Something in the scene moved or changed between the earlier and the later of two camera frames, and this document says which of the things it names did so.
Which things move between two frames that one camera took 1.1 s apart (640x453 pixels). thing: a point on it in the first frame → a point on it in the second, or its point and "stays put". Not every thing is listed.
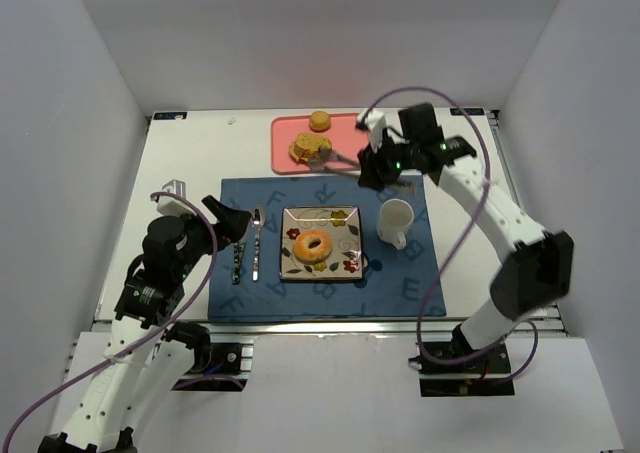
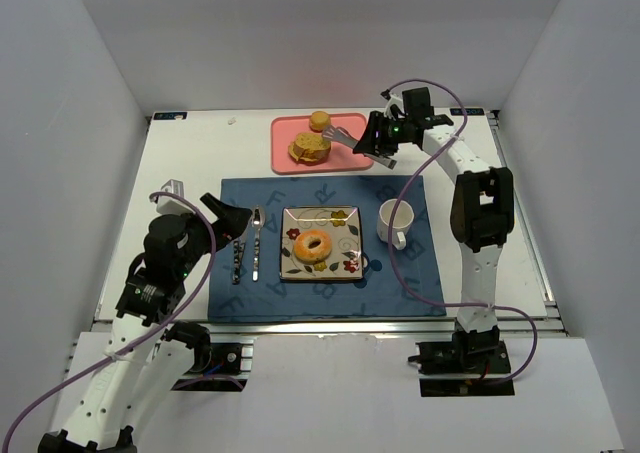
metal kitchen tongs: [326, 156] → [342, 135]
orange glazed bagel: [312, 246] stays put
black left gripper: [216, 221] stays put
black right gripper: [370, 169] → [376, 134]
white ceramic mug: [395, 217] stays put
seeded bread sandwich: [306, 146] stays put
